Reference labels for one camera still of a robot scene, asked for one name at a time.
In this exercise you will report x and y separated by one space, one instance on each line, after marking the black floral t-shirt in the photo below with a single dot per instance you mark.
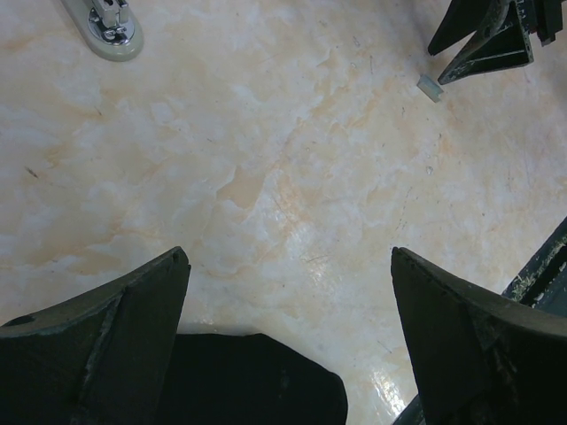
215 379

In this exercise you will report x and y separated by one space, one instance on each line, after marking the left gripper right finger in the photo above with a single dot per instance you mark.
478 350

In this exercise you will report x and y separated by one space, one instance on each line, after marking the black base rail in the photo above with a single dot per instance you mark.
540 274

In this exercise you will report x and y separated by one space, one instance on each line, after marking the black silver stapler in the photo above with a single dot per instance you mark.
109 28

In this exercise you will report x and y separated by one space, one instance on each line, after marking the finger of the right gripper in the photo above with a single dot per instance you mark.
512 33
460 26

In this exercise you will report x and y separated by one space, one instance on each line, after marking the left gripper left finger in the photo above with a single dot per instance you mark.
97 358

